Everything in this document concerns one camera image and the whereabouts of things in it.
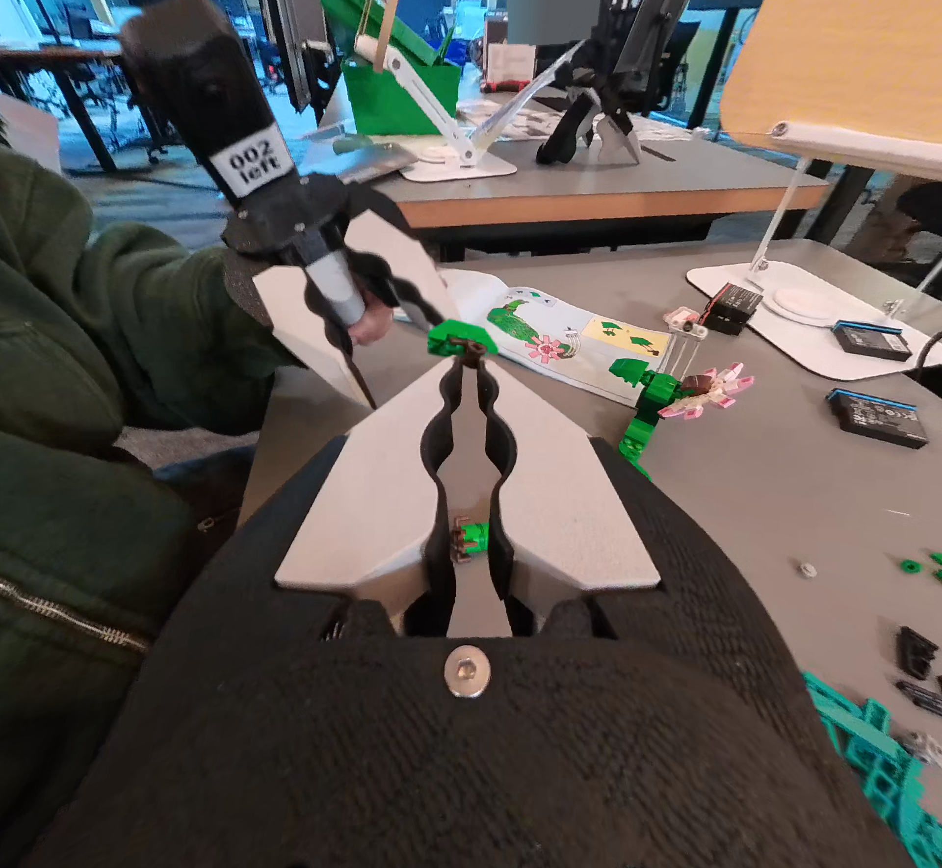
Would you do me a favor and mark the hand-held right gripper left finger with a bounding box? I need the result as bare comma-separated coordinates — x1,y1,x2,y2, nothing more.
274,359,463,635

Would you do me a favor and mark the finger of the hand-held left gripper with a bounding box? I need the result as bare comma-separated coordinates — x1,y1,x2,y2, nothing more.
250,264,378,411
343,208,462,333

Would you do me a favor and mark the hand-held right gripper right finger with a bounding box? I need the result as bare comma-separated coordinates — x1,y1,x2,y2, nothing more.
477,368,662,630

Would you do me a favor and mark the green sloped lego piece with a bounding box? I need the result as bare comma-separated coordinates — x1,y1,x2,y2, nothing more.
426,319,502,360

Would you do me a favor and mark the green curved lego stem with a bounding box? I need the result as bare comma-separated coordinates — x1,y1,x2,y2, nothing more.
449,514,492,565

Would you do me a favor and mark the person's left forearm green sleeve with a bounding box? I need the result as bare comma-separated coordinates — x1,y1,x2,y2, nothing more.
84,220,310,436

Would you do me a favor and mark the green lego cactus with flower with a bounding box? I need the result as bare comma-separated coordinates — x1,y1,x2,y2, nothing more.
617,356,757,481

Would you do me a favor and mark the lego instruction booklet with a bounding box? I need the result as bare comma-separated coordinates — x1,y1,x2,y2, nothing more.
397,268,675,407

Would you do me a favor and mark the black lego piece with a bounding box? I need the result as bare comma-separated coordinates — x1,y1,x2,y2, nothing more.
893,680,942,719
895,625,940,681

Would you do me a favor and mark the pile of dark teal lego pieces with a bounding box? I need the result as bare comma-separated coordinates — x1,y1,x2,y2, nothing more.
801,671,942,868

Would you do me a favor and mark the person's left hand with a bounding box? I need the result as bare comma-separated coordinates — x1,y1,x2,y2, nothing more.
347,301,396,348

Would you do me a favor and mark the grey flat device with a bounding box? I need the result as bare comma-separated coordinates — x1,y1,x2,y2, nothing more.
330,138,421,186

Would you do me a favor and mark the green plastic bin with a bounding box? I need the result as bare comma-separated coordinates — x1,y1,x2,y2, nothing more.
341,61,463,137

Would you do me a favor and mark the dark background desk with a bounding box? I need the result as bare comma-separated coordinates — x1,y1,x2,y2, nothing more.
0,42,160,175

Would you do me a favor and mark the wood edged background table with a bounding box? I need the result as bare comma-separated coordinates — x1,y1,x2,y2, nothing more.
377,91,832,263

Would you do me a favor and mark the black gripper on table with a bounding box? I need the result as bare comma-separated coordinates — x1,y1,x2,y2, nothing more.
535,88,599,167

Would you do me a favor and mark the small white pink clip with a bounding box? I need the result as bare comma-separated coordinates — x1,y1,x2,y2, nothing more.
662,306,709,341

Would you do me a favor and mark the white triangular stand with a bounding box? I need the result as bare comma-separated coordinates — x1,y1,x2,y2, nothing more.
595,113,642,167

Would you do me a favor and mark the white stand with flat base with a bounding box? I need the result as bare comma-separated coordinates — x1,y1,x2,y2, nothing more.
686,121,942,382

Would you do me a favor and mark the person's dark green jacket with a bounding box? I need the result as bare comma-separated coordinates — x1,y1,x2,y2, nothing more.
0,147,255,868

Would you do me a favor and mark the black battery with blue edge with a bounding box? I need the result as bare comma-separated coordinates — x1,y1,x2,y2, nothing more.
825,387,930,451
831,319,914,363

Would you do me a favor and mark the light wooden board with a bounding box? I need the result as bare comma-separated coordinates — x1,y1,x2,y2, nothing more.
719,0,942,182

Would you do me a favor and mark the black battery pack with wires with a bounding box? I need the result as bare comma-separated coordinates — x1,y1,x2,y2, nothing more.
704,281,765,338

